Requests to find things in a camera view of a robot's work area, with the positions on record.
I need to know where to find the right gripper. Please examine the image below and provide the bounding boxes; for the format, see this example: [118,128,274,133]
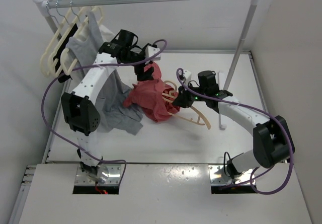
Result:
[173,82,207,109]

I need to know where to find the beige plastic hanger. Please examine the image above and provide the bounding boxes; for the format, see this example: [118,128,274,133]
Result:
[162,81,211,130]

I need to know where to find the red t shirt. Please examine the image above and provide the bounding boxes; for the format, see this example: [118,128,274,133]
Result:
[123,62,180,123]

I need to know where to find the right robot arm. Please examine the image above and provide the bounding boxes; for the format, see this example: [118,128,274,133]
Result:
[174,68,295,179]

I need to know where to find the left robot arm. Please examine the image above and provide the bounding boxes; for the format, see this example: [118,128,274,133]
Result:
[61,30,164,178]

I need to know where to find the grey t shirt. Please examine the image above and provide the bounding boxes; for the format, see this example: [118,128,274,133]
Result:
[67,10,143,135]

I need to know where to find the cream hanger with grey shirt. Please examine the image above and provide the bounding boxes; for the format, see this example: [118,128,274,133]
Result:
[60,6,104,76]

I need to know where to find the cream hanger outer left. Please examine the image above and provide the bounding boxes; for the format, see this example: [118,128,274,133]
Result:
[39,0,71,77]

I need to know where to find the white cloth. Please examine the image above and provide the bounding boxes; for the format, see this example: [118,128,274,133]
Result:
[99,25,116,42]

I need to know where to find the black cloth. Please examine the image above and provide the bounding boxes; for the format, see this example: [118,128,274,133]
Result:
[54,24,78,83]

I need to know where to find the white clothes rack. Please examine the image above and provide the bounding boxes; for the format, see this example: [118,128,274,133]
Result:
[32,0,259,90]

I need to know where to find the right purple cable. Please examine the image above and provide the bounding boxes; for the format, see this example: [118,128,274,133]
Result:
[176,67,295,195]

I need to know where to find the purple cable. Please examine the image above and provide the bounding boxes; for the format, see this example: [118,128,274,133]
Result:
[176,67,295,195]
[41,39,168,187]

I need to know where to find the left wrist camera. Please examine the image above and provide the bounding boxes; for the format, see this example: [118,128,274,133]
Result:
[145,45,161,62]

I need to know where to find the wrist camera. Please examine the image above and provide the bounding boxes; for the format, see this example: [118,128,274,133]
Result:
[145,45,161,62]
[179,69,192,85]

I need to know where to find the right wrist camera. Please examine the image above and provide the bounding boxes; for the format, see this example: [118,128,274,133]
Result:
[179,69,192,85]

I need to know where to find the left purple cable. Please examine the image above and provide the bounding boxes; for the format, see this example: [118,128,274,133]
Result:
[41,39,168,187]

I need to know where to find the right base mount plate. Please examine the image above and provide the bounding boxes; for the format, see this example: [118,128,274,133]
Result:
[208,164,253,187]

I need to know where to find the base mount plate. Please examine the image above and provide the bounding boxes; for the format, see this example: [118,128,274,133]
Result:
[208,164,253,187]
[74,164,122,186]

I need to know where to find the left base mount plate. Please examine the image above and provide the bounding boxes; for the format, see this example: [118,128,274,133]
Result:
[74,164,122,186]

